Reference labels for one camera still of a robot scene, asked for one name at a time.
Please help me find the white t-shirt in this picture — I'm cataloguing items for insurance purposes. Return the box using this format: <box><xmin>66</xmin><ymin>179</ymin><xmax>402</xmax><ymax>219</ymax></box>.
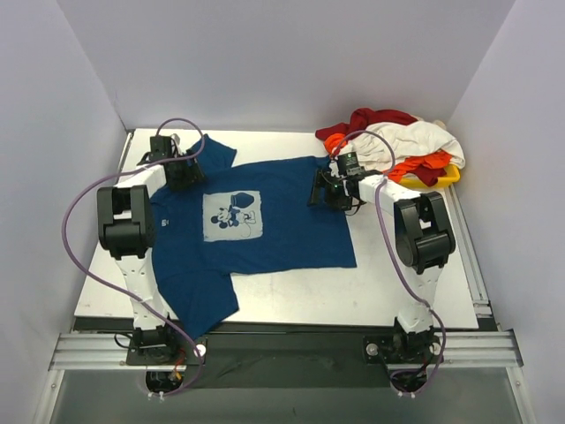
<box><xmin>339</xmin><ymin>121</ymin><xmax>465</xmax><ymax>171</ymax></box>

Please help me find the orange t-shirt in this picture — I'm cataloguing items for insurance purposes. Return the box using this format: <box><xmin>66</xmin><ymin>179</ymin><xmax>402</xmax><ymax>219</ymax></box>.
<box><xmin>324</xmin><ymin>132</ymin><xmax>464</xmax><ymax>188</ymax></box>

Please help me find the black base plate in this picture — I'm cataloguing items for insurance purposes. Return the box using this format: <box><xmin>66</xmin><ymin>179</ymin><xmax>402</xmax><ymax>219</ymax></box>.
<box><xmin>125</xmin><ymin>326</ymin><xmax>442</xmax><ymax>392</ymax></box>

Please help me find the blue Mickey Mouse t-shirt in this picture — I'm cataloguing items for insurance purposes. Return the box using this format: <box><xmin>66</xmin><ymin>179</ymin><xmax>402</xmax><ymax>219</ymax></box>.
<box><xmin>150</xmin><ymin>138</ymin><xmax>357</xmax><ymax>338</ymax></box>

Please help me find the aluminium mounting rail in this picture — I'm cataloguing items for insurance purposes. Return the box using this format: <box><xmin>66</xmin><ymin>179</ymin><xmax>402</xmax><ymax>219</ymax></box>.
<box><xmin>49</xmin><ymin>331</ymin><xmax>524</xmax><ymax>370</ymax></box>

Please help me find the yellow plastic bin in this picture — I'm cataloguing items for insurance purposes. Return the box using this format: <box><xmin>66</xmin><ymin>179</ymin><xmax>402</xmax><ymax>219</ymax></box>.
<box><xmin>399</xmin><ymin>164</ymin><xmax>461</xmax><ymax>190</ymax></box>

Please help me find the dark red t-shirt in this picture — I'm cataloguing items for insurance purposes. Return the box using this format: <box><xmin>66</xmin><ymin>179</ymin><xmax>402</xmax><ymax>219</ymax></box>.
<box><xmin>315</xmin><ymin>107</ymin><xmax>442</xmax><ymax>189</ymax></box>

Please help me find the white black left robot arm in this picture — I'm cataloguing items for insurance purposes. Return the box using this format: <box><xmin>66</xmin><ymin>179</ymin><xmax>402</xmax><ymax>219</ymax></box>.
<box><xmin>96</xmin><ymin>133</ymin><xmax>205</xmax><ymax>364</ymax></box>

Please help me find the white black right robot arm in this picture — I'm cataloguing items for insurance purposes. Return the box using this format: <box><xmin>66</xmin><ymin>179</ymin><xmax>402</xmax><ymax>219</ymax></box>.
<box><xmin>308</xmin><ymin>153</ymin><xmax>456</xmax><ymax>360</ymax></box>

